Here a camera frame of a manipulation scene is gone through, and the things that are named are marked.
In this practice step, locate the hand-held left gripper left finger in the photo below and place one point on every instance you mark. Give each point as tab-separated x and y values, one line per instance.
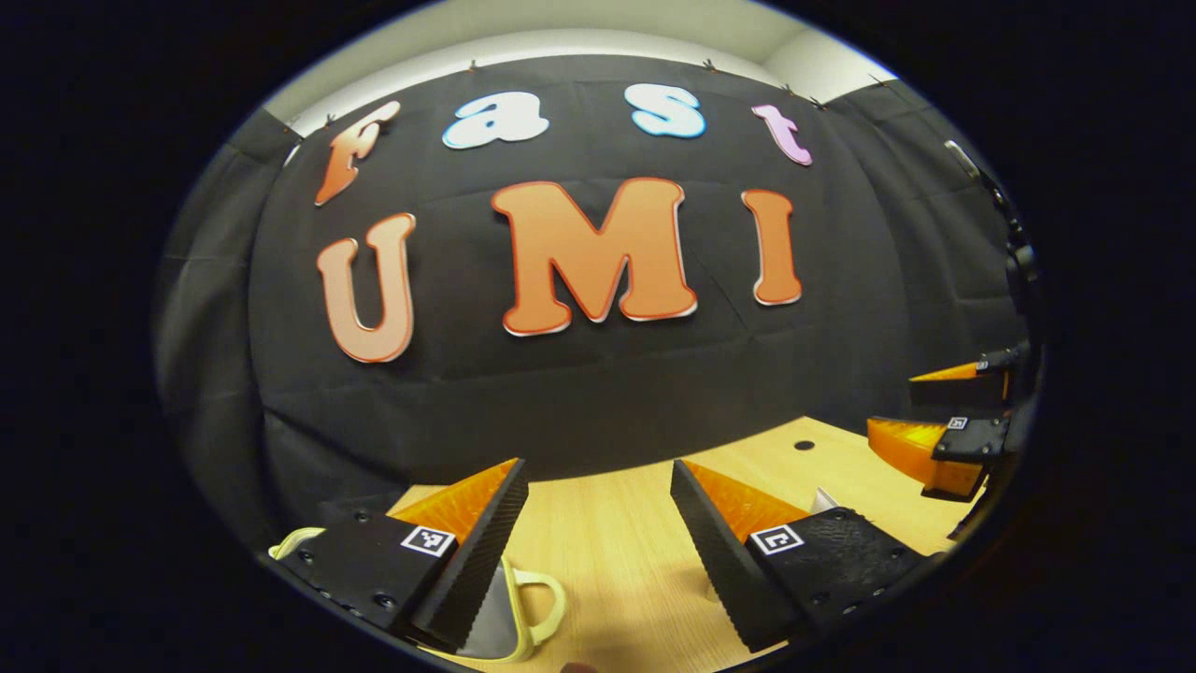
481	561

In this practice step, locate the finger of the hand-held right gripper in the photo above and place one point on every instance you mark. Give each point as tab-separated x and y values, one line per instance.
962	391
976	439

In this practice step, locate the black backdrop cloth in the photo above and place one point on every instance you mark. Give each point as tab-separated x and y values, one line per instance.
607	393

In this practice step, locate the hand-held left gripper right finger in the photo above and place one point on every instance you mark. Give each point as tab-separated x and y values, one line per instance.
715	561

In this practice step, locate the pale yellow small suitcase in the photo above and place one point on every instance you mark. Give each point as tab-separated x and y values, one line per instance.
495	622

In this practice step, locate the white squeeze tube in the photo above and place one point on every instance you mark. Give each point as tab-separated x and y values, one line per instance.
822	503

